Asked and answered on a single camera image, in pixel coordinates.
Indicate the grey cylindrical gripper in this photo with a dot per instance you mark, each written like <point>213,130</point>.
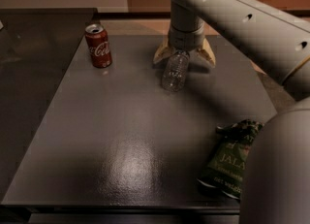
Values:
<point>184,41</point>

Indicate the green jalapeno chips bag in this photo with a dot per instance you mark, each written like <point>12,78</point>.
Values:
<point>226,165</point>

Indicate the red Coca-Cola can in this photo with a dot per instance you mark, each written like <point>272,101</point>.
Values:
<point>98,44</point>

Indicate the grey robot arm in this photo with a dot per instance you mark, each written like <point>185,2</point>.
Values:
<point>276,184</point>

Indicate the clear plastic water bottle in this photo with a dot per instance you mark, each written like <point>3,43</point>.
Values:
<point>174,76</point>

